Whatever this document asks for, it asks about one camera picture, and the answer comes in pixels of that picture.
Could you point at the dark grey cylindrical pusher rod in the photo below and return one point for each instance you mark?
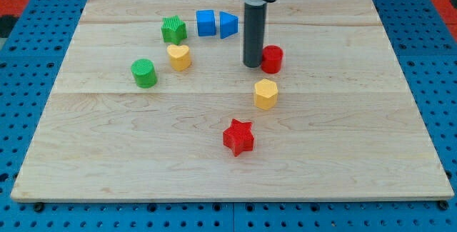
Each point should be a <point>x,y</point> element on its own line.
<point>253,34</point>

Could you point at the blue triangle block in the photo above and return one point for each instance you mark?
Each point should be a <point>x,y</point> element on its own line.
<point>228,24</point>

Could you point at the yellow heart block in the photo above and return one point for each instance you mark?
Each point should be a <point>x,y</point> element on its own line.
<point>179,57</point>

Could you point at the red cylinder block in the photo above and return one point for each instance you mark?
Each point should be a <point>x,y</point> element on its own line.
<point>272,57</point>

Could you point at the blue cube block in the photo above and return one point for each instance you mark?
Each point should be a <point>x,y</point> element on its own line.
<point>206,24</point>

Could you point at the yellow hexagon block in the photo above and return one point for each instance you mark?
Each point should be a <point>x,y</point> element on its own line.
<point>265,94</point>

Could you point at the green star block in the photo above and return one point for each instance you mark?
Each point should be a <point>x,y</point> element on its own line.
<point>173,30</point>

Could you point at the green cylinder block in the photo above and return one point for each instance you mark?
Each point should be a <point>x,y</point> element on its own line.
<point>144,74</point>

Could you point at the red star block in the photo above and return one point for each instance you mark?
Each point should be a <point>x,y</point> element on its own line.
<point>238,137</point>

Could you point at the light wooden board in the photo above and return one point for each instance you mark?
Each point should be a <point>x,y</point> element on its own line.
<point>345,126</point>

